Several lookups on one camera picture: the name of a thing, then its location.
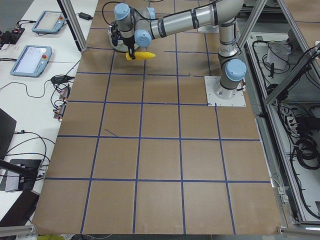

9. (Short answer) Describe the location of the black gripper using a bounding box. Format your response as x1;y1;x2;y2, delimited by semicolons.
110;21;136;60

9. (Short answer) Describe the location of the yellow corn cob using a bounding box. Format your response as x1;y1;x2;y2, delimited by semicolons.
125;51;156;61

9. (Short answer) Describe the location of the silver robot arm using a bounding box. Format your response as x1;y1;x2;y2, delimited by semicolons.
110;0;247;100

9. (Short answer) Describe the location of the pale green cooking pot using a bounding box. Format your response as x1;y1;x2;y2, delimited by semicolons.
107;20;128;53

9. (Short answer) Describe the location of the black power adapter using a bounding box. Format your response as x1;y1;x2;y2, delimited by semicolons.
78;12;93;21

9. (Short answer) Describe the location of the upper teach pendant tablet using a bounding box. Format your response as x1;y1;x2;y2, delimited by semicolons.
31;10;65;34

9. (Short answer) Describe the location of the teach pendant tablet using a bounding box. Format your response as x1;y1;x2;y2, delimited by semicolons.
31;10;65;34
10;45;52;78

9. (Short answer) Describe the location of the lower teach pendant tablet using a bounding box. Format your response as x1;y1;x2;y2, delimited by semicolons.
10;45;52;78

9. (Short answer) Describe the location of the brown paper table cover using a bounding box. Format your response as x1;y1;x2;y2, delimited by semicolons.
33;0;282;235

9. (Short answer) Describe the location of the black laptop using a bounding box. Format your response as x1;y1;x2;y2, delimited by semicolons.
0;109;17;160

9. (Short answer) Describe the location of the aluminium frame post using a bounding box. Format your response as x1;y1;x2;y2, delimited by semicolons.
57;0;88;53

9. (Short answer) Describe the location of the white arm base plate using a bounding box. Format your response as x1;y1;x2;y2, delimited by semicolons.
204;76;247;107

